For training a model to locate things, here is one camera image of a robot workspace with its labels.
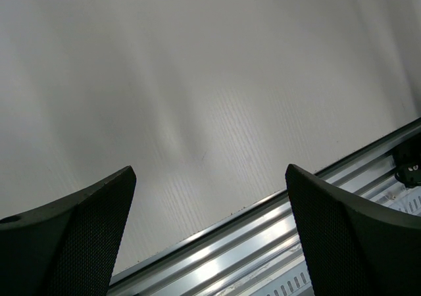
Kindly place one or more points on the white slotted cable duct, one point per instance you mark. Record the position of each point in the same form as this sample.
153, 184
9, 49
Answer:
347, 253

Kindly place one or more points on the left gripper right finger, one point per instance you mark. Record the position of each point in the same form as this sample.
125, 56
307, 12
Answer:
301, 183

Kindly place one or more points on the aluminium rail frame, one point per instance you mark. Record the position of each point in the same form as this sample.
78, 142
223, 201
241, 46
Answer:
257, 252

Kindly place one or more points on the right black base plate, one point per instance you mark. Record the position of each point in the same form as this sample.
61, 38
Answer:
406, 157

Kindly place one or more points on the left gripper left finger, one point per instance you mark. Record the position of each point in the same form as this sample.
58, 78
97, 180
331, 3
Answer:
68, 246

